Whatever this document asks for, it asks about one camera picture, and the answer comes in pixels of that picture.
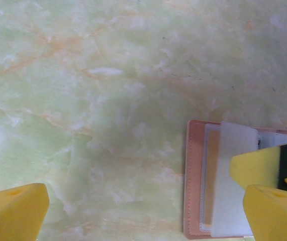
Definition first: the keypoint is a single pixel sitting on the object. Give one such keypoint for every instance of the pink leather card holder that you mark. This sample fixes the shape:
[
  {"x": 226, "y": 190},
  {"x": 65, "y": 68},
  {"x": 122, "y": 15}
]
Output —
[{"x": 192, "y": 175}]

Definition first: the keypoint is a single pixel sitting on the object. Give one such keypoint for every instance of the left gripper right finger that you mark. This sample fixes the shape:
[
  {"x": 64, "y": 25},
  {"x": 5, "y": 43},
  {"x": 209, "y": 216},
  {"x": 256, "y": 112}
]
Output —
[{"x": 276, "y": 216}]

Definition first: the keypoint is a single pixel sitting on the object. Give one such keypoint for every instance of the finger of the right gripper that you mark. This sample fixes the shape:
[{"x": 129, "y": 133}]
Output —
[{"x": 264, "y": 168}]

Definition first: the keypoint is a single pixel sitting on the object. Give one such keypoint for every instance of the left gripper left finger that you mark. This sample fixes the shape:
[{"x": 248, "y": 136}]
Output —
[{"x": 10, "y": 216}]

